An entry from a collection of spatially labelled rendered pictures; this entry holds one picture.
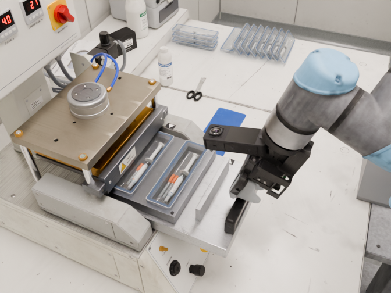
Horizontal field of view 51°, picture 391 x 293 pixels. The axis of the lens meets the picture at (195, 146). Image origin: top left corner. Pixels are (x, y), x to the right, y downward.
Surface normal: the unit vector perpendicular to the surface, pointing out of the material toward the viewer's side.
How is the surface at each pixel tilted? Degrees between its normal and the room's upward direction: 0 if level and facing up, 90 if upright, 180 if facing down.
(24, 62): 90
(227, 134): 9
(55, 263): 0
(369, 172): 45
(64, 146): 0
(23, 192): 0
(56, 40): 90
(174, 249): 65
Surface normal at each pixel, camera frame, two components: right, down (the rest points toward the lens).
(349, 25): -0.38, 0.65
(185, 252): 0.81, -0.04
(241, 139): -0.15, -0.76
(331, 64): 0.28, -0.60
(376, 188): -0.28, -0.04
